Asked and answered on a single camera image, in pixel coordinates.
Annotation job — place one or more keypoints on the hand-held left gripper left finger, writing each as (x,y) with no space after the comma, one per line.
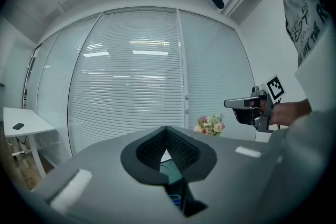
(105,178)

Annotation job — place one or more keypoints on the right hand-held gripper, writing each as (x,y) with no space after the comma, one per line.
(275,87)

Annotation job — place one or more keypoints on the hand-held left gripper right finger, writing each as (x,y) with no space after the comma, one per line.
(231,178)

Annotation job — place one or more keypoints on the dark green box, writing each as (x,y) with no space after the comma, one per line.
(169,175)

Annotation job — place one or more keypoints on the person's right forearm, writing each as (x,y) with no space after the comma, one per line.
(291,111)

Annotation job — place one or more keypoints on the person's right hand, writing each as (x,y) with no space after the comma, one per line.
(257,105)

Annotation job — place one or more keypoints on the pastel flower bouquet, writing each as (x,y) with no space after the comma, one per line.
(210,126)

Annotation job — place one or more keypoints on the white grid mat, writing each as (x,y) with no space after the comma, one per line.
(166,158)

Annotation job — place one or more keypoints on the white desk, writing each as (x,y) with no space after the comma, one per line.
(23,119)

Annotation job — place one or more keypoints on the white window blinds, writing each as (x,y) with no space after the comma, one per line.
(131,81)

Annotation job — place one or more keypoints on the black phone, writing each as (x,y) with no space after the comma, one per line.
(18,126)

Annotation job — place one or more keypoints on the grey printed t-shirt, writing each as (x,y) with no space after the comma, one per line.
(307,21)

